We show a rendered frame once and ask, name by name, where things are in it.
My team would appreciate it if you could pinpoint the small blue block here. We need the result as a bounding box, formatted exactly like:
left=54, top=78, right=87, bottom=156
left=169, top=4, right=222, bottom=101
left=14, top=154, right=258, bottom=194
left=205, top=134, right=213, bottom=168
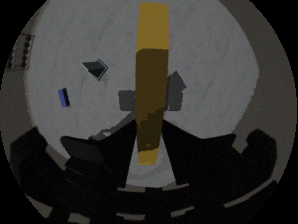
left=59, top=88, right=71, bottom=107

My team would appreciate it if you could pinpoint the yellow bar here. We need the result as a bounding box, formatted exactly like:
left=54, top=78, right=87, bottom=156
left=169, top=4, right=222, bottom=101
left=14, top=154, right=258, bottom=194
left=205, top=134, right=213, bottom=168
left=136, top=3, right=169, bottom=165

